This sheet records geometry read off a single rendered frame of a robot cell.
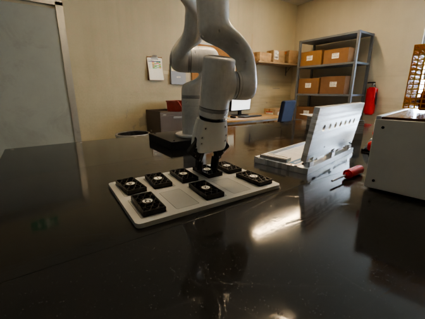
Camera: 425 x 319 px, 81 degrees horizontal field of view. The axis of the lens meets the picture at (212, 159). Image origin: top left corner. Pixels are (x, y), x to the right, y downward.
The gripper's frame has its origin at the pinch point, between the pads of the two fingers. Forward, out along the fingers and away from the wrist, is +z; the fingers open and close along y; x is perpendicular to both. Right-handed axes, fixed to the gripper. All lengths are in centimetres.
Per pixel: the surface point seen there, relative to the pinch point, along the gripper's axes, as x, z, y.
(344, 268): 47.2, -6.5, 5.6
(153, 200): 12.9, -1.4, 22.4
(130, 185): 1.0, 1.1, 23.9
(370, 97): -133, 17, -384
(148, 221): 19.5, -1.6, 26.0
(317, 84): -217, 13, -363
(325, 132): 13.4, -12.1, -36.3
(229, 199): 19.7, -1.6, 6.0
